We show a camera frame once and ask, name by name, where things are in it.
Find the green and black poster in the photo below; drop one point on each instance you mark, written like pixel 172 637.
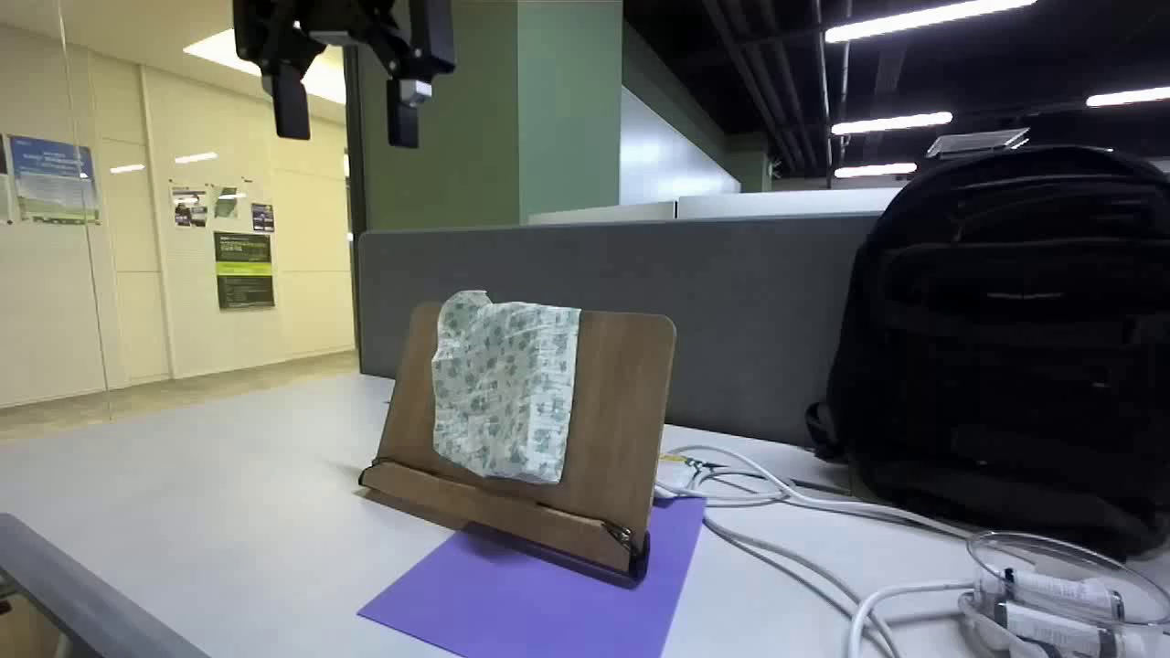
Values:
pixel 246 293
pixel 244 248

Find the small photo notice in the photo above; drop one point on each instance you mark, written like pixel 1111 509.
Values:
pixel 186 206
pixel 259 215
pixel 229 202

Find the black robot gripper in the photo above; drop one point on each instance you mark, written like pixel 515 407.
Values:
pixel 348 11

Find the black backpack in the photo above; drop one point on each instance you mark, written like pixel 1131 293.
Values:
pixel 1010 340

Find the floral patterned cloth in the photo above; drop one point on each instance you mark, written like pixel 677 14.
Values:
pixel 504 385

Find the blue and green poster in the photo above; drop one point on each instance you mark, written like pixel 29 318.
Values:
pixel 52 180

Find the long ceiling tube light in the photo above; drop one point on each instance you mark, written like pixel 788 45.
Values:
pixel 926 18

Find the square ceiling panel light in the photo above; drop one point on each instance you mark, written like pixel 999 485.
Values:
pixel 231 53

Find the grey partition panel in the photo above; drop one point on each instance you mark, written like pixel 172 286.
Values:
pixel 731 314

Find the white plug adapter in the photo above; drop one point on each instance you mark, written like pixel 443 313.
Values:
pixel 1060 632
pixel 1060 588

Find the green pillar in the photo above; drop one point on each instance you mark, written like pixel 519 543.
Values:
pixel 512 111

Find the white cubicle panel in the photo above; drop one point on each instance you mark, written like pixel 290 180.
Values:
pixel 731 202

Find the purple paper sheet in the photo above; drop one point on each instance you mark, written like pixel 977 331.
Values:
pixel 548 597

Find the wooden book stand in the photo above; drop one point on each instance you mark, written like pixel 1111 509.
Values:
pixel 614 414

